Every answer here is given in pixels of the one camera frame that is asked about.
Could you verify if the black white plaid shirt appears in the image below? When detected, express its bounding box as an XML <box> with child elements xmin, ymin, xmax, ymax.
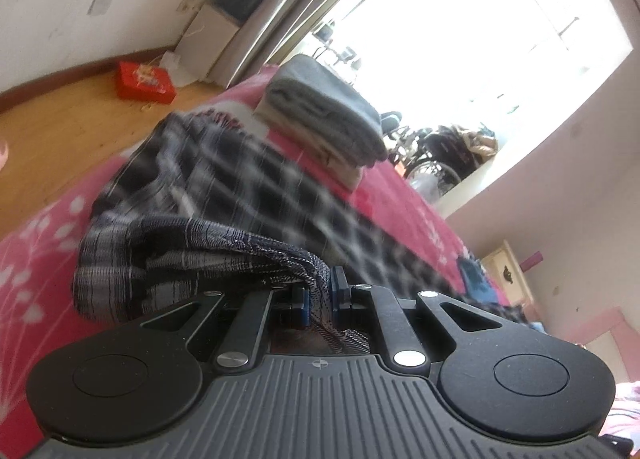
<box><xmin>72</xmin><ymin>113</ymin><xmax>454</xmax><ymax>353</ymax></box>

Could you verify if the blue denim garment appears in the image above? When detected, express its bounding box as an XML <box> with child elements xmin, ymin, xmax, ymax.
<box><xmin>457</xmin><ymin>257</ymin><xmax>499</xmax><ymax>304</ymax></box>

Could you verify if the cream bedside cabinet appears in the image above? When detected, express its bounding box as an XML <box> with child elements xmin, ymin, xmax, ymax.
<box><xmin>480</xmin><ymin>240</ymin><xmax>534</xmax><ymax>306</ymax></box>

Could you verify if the folded beige garment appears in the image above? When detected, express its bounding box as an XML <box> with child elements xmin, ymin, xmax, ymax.
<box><xmin>254</xmin><ymin>98</ymin><xmax>363</xmax><ymax>191</ymax></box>

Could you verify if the pink cup on cabinet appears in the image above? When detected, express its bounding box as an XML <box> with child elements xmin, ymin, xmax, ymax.
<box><xmin>520</xmin><ymin>251</ymin><xmax>544</xmax><ymax>273</ymax></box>

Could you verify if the black wheelchair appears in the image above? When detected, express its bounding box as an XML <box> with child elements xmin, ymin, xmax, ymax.
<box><xmin>381</xmin><ymin>112</ymin><xmax>499</xmax><ymax>194</ymax></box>

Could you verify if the folded grey garment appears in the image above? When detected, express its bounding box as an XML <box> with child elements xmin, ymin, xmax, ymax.
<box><xmin>265</xmin><ymin>54</ymin><xmax>387</xmax><ymax>167</ymax></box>

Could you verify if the pink floral bed blanket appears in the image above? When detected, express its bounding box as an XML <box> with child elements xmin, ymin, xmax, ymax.
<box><xmin>0</xmin><ymin>63</ymin><xmax>516</xmax><ymax>459</ymax></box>

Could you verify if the red snack box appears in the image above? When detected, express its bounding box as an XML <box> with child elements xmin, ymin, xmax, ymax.
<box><xmin>115</xmin><ymin>61</ymin><xmax>177</xmax><ymax>104</ymax></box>

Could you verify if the grey curtain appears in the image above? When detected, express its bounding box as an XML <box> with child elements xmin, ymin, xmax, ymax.
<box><xmin>207</xmin><ymin>0</ymin><xmax>402</xmax><ymax>90</ymax></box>

